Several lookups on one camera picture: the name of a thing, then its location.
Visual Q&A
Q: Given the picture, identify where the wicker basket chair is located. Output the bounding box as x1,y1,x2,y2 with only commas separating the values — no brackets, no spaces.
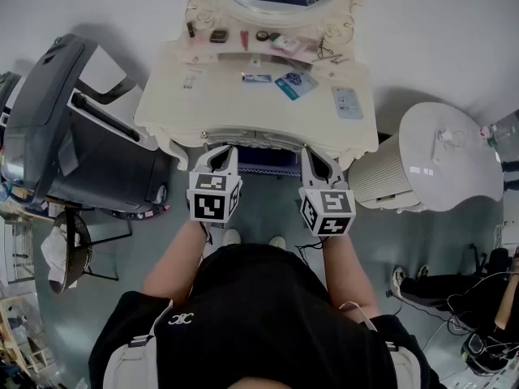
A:
48,208,93,296

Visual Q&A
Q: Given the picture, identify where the round white side table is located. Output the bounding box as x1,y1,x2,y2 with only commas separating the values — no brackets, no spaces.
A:
398,101,505,213

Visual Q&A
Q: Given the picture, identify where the black round device with cables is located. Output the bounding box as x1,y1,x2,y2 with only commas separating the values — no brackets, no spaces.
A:
459,331,518,374

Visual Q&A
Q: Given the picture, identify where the pink white cosmetic packet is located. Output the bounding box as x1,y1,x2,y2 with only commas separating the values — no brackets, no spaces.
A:
270,36,300,55

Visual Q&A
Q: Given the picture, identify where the large dark grey wheeled machine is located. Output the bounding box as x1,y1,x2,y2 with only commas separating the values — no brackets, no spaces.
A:
0,32,172,220

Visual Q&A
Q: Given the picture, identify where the white cloth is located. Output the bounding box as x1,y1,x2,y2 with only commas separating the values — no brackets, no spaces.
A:
40,224,69,284

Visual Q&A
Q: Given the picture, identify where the black metal frame stand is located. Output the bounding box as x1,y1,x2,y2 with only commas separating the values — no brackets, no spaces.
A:
63,205,134,282

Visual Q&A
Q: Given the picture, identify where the cream ornate dressing table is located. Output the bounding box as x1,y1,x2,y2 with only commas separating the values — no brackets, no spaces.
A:
133,0,380,173

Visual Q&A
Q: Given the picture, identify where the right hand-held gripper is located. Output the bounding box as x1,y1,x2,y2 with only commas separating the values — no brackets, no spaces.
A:
298,145,358,238

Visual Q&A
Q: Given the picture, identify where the person's black t-shirt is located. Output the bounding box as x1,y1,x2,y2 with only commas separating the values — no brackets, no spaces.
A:
88,242,451,389

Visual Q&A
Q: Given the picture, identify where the white cable with charger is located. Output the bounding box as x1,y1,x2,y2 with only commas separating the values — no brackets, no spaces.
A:
431,129,464,165

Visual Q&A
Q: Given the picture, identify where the light wooden shelf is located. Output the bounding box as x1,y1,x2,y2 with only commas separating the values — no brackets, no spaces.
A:
0,292,56,383

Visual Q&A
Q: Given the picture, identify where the clear plastic bottle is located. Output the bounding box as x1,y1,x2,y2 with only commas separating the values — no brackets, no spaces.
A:
479,122,506,150

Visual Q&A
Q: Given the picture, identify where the blue patterned packet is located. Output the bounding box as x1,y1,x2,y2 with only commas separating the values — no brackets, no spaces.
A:
274,71,319,102

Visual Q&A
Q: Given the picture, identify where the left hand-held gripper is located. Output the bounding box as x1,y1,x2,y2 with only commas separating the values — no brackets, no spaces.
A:
185,144,244,224

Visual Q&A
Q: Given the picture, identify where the person's right forearm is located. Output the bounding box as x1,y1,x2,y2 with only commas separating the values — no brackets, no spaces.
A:
319,233,381,324

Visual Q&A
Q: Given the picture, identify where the black office chair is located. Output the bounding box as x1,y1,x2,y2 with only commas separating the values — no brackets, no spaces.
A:
469,244,513,277

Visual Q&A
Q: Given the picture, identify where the person's left forearm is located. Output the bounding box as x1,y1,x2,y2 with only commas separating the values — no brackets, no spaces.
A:
140,218,212,312

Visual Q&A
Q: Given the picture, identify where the white ribbed cabinet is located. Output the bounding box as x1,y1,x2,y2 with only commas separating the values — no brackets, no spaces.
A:
347,133,423,213

